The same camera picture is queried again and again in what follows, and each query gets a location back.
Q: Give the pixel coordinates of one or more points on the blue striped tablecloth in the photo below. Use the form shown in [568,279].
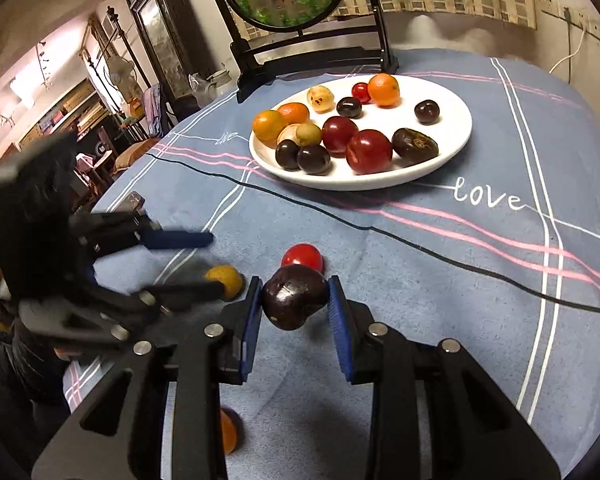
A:
[430,260]

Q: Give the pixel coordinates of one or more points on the small yellow fruit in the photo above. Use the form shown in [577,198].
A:
[228,275]

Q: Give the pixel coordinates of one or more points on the white metal kettle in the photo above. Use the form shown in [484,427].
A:
[220,82]

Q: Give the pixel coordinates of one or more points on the white oval plate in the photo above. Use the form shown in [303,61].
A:
[450,130]

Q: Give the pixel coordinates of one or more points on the dark purple plum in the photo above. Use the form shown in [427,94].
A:
[426,111]
[313,159]
[287,154]
[349,107]

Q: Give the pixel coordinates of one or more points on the dark brown wrinkled fruit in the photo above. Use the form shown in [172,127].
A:
[414,146]

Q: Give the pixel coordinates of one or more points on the white electric fan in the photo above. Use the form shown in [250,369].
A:
[120,72]

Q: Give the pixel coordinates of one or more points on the wooden bookshelf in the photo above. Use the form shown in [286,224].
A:
[65,110]

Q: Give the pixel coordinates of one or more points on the brown cushion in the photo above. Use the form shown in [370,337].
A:
[135,152]

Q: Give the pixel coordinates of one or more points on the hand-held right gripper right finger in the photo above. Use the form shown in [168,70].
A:
[341,330]

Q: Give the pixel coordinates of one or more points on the beige speckled fruit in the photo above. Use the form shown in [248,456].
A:
[321,99]

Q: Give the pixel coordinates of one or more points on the purple cloth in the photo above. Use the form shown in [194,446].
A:
[153,105]

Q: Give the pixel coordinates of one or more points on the clear plastic bag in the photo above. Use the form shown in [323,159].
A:
[197,87]

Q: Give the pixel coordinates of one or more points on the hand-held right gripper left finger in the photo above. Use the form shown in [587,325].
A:
[250,330]

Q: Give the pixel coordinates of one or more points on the dark coat stand pole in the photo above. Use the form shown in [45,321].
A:
[115,45]

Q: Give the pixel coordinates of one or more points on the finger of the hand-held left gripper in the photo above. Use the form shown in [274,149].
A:
[180,239]
[190,291]

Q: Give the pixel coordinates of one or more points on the dark brown round fruit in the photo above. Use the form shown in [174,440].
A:
[295,302]

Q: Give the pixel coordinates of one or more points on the small green fruit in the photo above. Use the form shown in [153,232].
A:
[308,133]

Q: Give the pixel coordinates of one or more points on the small red plum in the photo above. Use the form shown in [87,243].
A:
[361,91]

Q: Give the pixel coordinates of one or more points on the yellow orange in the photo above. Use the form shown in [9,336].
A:
[269,125]

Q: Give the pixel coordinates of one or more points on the person's left forearm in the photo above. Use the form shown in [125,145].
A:
[15,375]

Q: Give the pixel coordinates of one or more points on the white wall outlet strip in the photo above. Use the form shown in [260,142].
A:
[570,12]

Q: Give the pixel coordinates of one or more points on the dark wood framed painting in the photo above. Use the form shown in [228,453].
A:
[165,35]

